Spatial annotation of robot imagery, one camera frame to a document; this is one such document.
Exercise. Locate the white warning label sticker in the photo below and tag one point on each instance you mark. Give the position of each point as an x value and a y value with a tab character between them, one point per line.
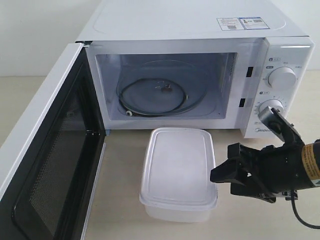
230	24

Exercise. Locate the blue energy label sticker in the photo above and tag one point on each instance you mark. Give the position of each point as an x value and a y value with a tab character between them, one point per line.
253	23

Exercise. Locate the white lidded plastic container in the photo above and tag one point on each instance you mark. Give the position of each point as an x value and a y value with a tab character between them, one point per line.
175	182

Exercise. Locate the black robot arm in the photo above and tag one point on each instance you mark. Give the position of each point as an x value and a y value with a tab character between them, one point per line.
311	162

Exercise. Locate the glass turntable plate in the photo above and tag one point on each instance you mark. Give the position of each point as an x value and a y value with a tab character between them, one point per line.
161	88

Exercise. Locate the upper white power knob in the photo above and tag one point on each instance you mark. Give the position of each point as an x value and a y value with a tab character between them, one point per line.
282	78

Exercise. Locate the lower white timer knob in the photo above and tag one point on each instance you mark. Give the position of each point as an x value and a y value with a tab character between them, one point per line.
271	103

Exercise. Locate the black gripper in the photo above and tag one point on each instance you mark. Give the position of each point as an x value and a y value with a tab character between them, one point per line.
274	170

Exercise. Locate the white microwave door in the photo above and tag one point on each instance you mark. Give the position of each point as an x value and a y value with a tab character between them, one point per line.
50	161

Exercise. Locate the white Midea microwave oven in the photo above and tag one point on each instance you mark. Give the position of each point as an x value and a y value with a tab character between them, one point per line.
128	33

